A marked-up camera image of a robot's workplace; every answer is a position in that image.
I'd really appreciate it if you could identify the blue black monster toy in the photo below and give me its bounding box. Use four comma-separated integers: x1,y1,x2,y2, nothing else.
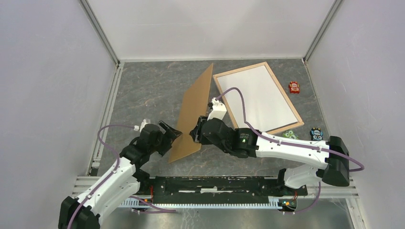
310,127,323,141

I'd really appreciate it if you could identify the aluminium corner post right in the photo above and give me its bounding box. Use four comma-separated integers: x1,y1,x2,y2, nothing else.
302,0,344,65

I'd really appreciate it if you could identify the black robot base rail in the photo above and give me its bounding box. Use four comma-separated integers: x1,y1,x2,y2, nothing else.
73,176,360,212

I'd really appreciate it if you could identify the light wooden picture frame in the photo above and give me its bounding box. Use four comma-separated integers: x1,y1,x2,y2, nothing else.
213,62,305,136

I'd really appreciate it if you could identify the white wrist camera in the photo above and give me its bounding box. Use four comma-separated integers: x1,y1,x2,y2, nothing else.
207,98,227,120
133,118,151,132

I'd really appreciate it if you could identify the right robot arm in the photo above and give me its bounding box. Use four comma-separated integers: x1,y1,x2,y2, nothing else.
190,116,350,195

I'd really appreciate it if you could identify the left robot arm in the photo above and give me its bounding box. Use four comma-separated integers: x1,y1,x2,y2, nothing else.
57,120,182,229

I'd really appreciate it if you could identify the red monster toy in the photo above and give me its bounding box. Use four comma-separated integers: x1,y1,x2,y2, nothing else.
288,81,300,94

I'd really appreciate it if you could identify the brown cardboard backing board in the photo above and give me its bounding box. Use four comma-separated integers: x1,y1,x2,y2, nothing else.
168,63,213,163

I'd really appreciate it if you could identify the aluminium corner post left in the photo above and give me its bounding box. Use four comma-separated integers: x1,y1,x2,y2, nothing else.
79,0,120,66

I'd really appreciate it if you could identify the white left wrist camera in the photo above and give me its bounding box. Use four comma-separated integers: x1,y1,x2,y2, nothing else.
133,118,151,132

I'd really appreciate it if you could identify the aluminium corner post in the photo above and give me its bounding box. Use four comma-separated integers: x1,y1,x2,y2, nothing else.
302,0,344,65
79,0,120,66

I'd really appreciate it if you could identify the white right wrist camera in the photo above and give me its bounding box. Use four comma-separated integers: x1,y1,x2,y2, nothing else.
207,98,227,120

